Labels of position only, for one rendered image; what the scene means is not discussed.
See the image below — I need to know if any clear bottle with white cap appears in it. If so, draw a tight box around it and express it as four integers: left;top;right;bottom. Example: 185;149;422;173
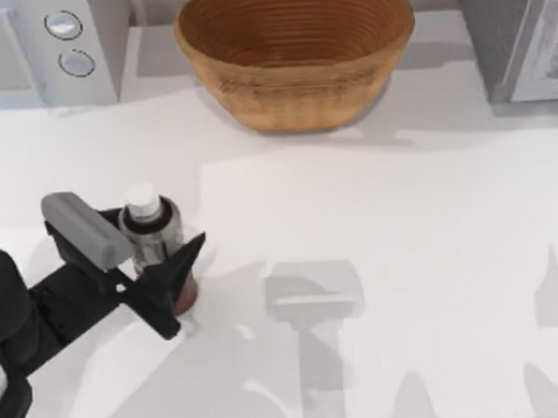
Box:
115;179;204;319

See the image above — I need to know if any round microwave knob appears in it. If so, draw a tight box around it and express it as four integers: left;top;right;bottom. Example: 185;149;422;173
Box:
56;47;98;79
43;7;86;41

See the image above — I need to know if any pale microwave oven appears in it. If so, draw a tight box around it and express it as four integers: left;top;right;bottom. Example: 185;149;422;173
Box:
0;0;139;112

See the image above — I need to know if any brown woven basket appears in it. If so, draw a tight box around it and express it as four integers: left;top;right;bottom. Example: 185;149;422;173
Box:
172;0;422;141

